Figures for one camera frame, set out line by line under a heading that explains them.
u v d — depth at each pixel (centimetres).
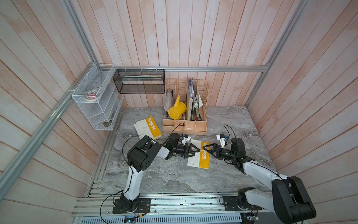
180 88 111
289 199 42
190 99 86
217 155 75
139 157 54
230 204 73
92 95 73
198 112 102
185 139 90
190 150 83
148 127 103
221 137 80
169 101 103
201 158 90
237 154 69
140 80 104
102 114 78
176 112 95
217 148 76
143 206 73
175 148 84
